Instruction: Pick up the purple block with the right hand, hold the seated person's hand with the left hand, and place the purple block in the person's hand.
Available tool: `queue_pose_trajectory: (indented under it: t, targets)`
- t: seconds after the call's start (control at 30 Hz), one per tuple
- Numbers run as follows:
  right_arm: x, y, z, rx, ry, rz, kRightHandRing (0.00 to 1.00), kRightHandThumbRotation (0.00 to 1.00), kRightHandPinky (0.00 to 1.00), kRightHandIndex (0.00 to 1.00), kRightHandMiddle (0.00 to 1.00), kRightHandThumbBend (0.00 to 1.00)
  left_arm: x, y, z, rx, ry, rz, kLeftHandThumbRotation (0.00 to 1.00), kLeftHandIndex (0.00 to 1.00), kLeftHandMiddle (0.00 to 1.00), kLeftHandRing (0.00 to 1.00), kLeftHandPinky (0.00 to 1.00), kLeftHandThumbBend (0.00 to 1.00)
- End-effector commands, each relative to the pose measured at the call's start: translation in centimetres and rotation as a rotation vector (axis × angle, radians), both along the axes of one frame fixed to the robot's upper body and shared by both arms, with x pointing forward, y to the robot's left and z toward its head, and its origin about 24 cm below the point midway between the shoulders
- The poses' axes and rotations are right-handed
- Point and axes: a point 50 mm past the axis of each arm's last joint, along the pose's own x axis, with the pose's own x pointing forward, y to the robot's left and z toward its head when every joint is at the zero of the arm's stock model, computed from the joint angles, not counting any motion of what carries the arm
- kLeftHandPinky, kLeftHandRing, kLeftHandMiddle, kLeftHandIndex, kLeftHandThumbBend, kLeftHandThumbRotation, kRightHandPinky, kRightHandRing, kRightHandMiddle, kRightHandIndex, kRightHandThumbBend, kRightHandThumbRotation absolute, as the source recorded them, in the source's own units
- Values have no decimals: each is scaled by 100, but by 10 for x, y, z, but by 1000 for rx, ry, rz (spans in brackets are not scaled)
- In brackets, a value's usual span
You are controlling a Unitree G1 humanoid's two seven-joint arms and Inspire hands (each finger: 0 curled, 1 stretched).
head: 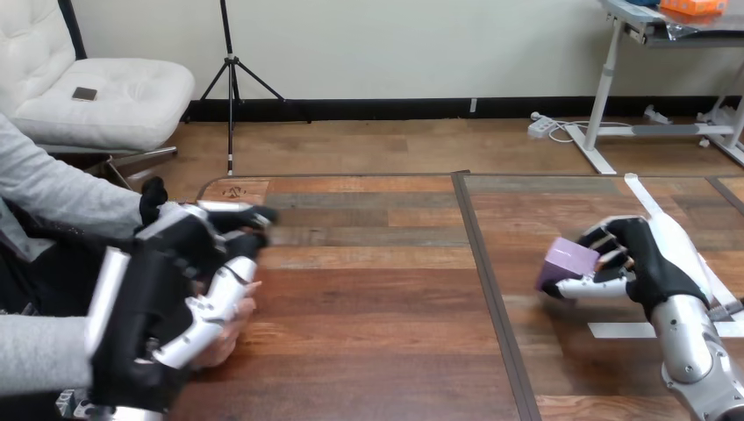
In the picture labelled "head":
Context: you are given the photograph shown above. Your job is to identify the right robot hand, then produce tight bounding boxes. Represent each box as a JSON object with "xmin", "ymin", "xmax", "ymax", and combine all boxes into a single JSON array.
[{"xmin": 541, "ymin": 215, "xmax": 714, "ymax": 322}]

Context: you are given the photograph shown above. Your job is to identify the person's hand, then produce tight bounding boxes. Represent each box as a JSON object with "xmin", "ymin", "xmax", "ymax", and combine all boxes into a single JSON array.
[{"xmin": 187, "ymin": 281, "xmax": 263, "ymax": 371}]

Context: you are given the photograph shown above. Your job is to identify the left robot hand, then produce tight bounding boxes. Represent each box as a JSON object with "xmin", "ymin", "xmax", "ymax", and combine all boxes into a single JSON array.
[{"xmin": 83, "ymin": 176, "xmax": 280, "ymax": 415}]

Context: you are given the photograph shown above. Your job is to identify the purple block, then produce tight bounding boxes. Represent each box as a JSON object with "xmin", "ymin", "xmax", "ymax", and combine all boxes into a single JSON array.
[{"xmin": 535, "ymin": 236, "xmax": 600, "ymax": 293}]

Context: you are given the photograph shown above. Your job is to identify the person's forearm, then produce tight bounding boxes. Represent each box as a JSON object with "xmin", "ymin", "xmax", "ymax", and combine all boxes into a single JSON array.
[
  {"xmin": 0, "ymin": 112, "xmax": 145, "ymax": 240},
  {"xmin": 0, "ymin": 313, "xmax": 96, "ymax": 398}
]

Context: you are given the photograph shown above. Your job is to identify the person's body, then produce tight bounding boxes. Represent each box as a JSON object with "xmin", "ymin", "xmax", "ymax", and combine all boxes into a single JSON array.
[{"xmin": 0, "ymin": 196, "xmax": 111, "ymax": 319}]

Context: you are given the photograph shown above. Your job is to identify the white power strip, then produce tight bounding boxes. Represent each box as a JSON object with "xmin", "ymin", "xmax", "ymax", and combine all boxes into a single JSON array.
[{"xmin": 526, "ymin": 112, "xmax": 557, "ymax": 140}]

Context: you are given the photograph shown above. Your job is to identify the white desk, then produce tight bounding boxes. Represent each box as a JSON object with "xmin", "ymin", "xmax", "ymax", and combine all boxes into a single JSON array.
[{"xmin": 564, "ymin": 0, "xmax": 744, "ymax": 176}]

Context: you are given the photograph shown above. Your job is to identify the white cushioned chair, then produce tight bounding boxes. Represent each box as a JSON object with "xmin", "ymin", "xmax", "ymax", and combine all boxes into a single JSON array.
[{"xmin": 0, "ymin": 0, "xmax": 197, "ymax": 176}]

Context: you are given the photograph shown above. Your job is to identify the black tripod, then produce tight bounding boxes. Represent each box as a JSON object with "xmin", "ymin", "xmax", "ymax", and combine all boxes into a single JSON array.
[{"xmin": 184, "ymin": 0, "xmax": 312, "ymax": 176}]

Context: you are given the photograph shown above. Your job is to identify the orange thing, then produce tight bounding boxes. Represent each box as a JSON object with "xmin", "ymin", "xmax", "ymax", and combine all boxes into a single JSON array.
[{"xmin": 659, "ymin": 0, "xmax": 729, "ymax": 18}]

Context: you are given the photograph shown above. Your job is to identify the white cable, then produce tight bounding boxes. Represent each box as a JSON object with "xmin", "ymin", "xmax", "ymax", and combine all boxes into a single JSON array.
[{"xmin": 546, "ymin": 118, "xmax": 634, "ymax": 145}]

